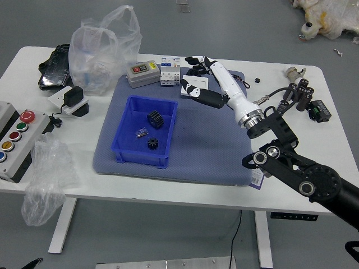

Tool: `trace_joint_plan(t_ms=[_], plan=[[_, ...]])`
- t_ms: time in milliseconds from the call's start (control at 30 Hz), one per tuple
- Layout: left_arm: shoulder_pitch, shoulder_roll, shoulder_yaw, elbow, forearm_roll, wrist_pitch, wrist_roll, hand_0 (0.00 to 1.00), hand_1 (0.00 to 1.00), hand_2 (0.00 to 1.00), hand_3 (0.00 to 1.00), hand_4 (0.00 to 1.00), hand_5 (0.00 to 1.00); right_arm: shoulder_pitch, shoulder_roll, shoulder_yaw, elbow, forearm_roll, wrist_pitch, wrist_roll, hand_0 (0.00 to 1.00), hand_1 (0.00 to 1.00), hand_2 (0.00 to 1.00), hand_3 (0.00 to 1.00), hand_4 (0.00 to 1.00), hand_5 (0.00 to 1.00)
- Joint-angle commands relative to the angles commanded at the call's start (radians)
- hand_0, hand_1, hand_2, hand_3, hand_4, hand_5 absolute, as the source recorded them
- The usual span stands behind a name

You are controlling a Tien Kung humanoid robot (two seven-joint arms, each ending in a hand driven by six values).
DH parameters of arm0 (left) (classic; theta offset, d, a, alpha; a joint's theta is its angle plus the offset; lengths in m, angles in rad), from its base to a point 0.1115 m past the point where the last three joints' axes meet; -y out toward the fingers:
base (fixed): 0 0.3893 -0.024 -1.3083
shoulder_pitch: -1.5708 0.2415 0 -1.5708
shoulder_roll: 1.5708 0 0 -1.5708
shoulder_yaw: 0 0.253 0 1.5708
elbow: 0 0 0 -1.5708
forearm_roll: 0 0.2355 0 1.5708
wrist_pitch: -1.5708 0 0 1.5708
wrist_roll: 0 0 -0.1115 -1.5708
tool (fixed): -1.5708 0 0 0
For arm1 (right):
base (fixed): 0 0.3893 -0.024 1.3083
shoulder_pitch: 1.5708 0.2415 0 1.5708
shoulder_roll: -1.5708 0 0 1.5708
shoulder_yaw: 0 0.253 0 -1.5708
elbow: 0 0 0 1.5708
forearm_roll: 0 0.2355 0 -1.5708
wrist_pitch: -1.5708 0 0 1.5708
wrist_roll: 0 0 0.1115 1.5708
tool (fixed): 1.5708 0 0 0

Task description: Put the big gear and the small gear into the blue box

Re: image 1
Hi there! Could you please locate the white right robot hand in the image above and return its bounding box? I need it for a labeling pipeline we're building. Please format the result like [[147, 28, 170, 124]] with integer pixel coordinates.
[[180, 55, 261, 124]]

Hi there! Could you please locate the black-white left robot hand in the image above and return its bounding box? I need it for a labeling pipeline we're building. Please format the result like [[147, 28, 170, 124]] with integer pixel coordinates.
[[21, 257, 44, 269]]

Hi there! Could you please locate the big black gear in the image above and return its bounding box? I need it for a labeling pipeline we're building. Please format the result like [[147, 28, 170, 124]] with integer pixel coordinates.
[[146, 109, 165, 129]]

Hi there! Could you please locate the small black gear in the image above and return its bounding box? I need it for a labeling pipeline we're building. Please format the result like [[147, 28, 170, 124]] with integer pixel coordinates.
[[146, 137, 160, 151]]

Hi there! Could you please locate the blue plastic box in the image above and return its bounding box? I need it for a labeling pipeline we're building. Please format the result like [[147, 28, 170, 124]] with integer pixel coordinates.
[[111, 95, 178, 170]]

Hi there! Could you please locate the grey multi-button control box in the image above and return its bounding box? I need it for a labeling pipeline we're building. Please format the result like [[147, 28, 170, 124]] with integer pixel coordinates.
[[0, 100, 52, 184]]

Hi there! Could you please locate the white table leg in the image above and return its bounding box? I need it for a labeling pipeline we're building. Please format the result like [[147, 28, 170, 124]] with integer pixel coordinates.
[[48, 197, 77, 254], [254, 210, 274, 268]]

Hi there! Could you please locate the grey-white round connector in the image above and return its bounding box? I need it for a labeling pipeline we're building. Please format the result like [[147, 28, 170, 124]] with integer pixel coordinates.
[[284, 66, 307, 83]]

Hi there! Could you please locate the blue-grey padded mat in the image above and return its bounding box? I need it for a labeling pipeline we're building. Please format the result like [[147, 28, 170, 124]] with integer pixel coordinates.
[[92, 68, 255, 188]]

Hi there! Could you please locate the white circuit breaker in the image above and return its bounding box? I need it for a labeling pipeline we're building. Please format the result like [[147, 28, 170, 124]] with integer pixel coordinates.
[[159, 57, 182, 88]]

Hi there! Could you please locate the crumpled clear plastic bag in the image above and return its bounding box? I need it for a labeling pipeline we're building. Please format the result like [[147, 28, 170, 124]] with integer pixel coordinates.
[[21, 132, 79, 228]]

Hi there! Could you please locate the black-green terminal module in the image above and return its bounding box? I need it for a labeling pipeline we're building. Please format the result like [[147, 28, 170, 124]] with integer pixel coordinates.
[[307, 99, 333, 124]]

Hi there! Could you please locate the purple label tag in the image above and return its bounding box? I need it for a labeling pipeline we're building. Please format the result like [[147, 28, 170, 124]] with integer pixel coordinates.
[[250, 168, 266, 190]]

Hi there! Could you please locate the clear floor tape piece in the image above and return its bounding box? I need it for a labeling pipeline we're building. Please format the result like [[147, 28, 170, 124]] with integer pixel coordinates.
[[176, 0, 192, 13]]

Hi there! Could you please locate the plastic-wrapped plush toy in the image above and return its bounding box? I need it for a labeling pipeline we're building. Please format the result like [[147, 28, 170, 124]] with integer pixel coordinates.
[[290, 0, 359, 43]]

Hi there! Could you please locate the silver metal plate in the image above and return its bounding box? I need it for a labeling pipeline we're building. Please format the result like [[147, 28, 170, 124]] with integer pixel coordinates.
[[95, 255, 237, 269]]

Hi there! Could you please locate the black table control panel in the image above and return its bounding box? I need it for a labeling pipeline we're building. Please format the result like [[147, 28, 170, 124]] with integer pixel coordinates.
[[270, 212, 319, 221]]

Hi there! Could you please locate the large clear plastic bag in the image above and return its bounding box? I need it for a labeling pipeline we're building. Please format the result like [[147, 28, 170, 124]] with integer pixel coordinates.
[[68, 4, 142, 96]]

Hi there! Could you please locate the black power adapter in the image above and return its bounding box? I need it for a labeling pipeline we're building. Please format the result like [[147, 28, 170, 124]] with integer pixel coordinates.
[[49, 85, 85, 128]]

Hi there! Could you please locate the white socket plate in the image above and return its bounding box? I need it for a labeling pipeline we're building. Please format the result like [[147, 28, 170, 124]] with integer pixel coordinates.
[[47, 86, 91, 118]]

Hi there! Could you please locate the black textured pouch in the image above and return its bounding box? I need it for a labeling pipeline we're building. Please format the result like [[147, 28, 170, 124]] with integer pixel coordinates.
[[38, 43, 74, 90]]

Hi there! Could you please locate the white wall switch panel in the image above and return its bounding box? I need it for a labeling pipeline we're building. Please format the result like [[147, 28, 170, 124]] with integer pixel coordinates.
[[179, 75, 210, 99]]

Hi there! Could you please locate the grey two-button switch box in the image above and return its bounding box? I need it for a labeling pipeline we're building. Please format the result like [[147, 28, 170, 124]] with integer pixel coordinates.
[[125, 60, 161, 89]]

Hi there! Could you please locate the black power cable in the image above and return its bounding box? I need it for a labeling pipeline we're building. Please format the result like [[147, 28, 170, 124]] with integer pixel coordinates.
[[229, 209, 243, 269]]

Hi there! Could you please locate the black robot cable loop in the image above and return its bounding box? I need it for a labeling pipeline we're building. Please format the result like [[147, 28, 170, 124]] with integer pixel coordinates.
[[344, 240, 359, 256]]

